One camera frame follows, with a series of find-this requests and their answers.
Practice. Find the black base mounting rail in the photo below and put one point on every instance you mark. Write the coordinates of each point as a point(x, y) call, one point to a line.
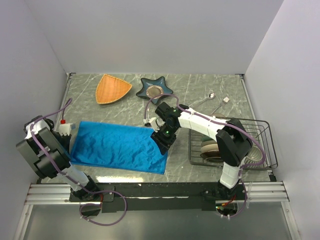
point(148, 196)

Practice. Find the silver spoon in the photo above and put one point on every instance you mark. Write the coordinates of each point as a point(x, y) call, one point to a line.
point(211, 96)

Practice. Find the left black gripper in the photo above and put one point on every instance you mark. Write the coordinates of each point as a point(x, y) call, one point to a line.
point(67, 141)

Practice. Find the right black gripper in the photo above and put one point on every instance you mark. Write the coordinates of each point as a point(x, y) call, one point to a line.
point(163, 146)

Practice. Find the dark blue star dish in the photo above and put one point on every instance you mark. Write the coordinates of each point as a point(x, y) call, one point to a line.
point(151, 88)

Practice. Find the orange woven basket tray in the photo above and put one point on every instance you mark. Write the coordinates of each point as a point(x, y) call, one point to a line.
point(111, 89)

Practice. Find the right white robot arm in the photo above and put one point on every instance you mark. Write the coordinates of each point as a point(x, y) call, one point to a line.
point(232, 140)

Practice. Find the blue cloth napkin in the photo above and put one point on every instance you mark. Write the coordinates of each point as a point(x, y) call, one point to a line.
point(125, 147)

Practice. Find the grey ribbed mug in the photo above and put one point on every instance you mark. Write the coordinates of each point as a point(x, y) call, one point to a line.
point(254, 156)

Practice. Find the black wire dish rack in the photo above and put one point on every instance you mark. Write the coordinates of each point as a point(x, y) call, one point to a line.
point(258, 129)

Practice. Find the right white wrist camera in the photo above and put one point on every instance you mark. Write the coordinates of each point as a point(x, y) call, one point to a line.
point(152, 123)

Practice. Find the green plate in rack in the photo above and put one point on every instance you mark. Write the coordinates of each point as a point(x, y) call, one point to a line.
point(207, 138)

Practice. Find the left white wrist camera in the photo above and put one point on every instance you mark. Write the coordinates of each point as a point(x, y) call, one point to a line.
point(65, 128)

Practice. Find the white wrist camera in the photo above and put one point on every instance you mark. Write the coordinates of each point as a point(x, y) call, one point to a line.
point(65, 128)
point(152, 123)

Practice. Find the silver fork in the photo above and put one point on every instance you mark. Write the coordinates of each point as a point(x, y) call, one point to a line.
point(222, 103)

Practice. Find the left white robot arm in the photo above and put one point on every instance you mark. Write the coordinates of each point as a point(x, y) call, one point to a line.
point(47, 152)

